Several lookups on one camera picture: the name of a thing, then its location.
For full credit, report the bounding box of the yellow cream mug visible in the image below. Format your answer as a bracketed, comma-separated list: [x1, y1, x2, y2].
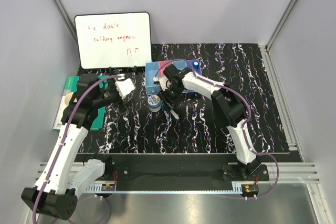
[64, 92, 77, 107]

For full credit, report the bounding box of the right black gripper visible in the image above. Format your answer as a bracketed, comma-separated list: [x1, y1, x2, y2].
[157, 85, 184, 114]

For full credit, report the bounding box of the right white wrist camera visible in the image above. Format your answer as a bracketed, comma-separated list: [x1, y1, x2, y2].
[153, 76, 171, 90]

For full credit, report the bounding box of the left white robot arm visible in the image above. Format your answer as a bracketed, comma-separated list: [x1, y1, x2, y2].
[21, 73, 135, 223]

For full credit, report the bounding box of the light blue bin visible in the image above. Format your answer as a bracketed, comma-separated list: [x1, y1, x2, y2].
[145, 62, 161, 95]

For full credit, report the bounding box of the blue white tape roll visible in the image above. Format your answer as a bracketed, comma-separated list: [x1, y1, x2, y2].
[148, 94, 161, 112]

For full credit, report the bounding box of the blue white marker pen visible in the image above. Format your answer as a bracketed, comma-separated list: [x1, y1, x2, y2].
[163, 102, 180, 120]

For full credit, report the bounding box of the green notebook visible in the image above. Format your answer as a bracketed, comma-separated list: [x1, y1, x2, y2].
[52, 76, 105, 131]

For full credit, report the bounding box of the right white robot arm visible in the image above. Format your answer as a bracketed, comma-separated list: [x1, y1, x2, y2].
[153, 63, 261, 180]

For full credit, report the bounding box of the teal blue bin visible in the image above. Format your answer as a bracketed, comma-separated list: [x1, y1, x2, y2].
[173, 60, 190, 70]

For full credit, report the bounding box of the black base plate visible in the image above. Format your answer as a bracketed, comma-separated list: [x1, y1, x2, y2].
[75, 153, 270, 192]

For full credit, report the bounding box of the purple cable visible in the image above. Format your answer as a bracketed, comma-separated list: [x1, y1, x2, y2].
[31, 74, 127, 224]
[154, 58, 280, 200]

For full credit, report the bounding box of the grey blue glue stick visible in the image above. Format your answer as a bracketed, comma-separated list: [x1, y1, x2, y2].
[193, 61, 199, 69]

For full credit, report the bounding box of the white dry-erase board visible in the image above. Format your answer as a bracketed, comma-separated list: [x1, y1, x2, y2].
[74, 12, 152, 69]

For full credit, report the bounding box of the pink bin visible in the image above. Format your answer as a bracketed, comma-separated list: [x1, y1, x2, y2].
[159, 61, 173, 71]

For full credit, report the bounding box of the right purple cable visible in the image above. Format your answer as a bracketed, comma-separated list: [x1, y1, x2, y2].
[154, 58, 280, 200]

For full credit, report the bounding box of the purple bin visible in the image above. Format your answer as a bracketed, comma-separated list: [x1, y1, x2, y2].
[185, 60, 204, 95]

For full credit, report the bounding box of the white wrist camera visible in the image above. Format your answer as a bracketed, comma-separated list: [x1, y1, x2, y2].
[153, 76, 171, 90]
[115, 76, 135, 99]

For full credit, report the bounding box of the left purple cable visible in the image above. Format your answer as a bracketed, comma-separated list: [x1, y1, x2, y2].
[31, 74, 127, 224]

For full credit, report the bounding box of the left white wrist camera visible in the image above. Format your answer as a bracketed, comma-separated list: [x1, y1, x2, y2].
[115, 76, 135, 99]

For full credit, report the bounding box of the black marbled table mat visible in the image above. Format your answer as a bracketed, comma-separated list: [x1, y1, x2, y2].
[78, 43, 289, 154]

